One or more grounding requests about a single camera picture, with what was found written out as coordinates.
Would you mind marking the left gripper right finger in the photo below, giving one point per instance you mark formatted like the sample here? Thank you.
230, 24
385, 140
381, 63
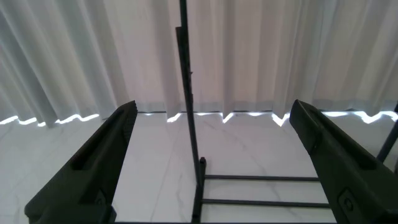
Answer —
351, 161

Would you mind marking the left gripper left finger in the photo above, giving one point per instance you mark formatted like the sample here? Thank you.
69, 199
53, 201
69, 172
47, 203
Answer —
84, 174

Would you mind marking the black clothes rack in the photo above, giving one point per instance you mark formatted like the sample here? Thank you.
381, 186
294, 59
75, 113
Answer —
186, 77

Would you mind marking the white curtain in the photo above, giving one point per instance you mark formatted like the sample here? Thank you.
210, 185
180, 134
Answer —
93, 46

